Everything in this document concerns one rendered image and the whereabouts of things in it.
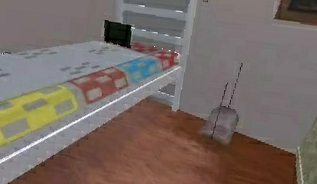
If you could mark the white bed with patchwork cover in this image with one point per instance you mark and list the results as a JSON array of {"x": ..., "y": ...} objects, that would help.
[{"x": 67, "y": 79}]

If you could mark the black box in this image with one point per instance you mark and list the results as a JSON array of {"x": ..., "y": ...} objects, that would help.
[{"x": 117, "y": 33}]

